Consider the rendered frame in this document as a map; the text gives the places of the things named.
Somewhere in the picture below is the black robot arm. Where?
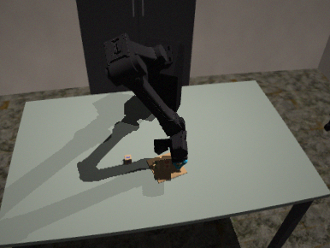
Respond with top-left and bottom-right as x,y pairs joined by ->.
104,33 -> 188,158

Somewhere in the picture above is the tan square mat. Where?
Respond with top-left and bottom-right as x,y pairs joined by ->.
146,152 -> 187,183

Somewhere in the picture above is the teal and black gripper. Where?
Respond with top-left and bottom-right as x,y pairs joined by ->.
171,156 -> 188,169

